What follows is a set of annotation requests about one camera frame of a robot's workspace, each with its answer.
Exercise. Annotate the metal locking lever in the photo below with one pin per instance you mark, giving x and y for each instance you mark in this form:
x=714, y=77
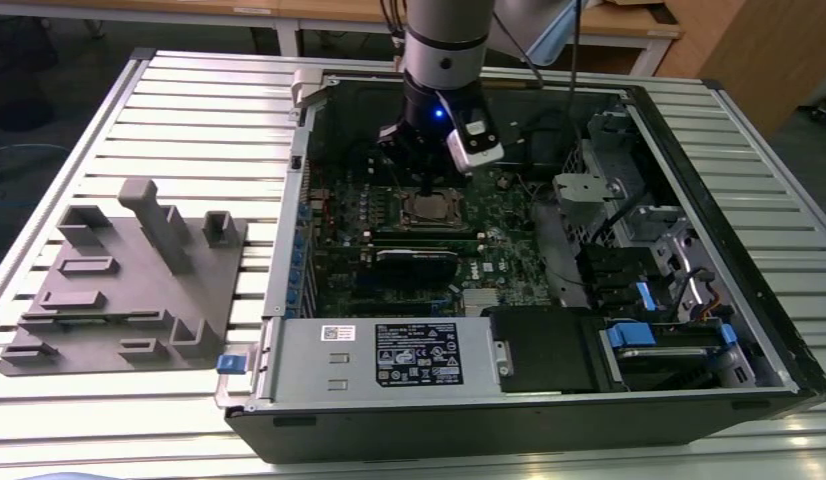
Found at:
x=392, y=175

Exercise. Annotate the silver CPU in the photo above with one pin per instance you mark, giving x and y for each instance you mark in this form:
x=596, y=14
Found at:
x=433, y=209

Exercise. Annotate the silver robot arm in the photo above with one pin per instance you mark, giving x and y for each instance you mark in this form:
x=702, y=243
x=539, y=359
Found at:
x=445, y=50

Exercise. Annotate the CPU socket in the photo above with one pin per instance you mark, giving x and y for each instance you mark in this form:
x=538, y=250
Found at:
x=407, y=224

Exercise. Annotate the grey plastic case latch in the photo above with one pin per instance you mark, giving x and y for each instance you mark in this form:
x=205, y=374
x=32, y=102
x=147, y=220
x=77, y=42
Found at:
x=305, y=85

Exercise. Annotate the green RAM stick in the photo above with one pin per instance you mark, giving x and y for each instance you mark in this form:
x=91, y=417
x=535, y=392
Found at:
x=425, y=246

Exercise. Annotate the black graphics card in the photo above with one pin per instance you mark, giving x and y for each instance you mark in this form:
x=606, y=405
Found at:
x=415, y=270

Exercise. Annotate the green motherboard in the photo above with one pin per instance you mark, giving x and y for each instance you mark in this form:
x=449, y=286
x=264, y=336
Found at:
x=519, y=260

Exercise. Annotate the small silver heat sink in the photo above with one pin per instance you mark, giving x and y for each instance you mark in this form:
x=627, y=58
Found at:
x=483, y=297

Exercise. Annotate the light wooden desk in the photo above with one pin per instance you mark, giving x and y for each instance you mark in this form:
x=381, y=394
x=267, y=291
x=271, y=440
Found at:
x=119, y=5
x=626, y=25

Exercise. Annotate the silver power supply unit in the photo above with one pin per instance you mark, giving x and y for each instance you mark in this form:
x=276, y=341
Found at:
x=299, y=350

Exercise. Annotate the hard disk in blue carrier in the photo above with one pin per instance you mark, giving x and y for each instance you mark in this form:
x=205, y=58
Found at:
x=628, y=335

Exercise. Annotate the grey parts rack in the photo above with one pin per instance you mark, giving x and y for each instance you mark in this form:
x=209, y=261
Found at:
x=152, y=300

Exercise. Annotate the wooden cabinet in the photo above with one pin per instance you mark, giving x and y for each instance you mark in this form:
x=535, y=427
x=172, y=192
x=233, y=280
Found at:
x=752, y=50

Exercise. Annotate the blue plastic latch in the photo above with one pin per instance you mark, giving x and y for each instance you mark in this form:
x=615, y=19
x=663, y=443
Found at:
x=231, y=364

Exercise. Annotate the black PC case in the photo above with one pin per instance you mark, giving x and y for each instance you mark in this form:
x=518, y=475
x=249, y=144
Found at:
x=452, y=435

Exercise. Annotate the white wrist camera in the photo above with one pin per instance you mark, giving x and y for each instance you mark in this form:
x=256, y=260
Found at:
x=475, y=150

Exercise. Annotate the silver metal bracket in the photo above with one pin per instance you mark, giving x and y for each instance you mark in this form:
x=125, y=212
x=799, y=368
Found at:
x=572, y=196

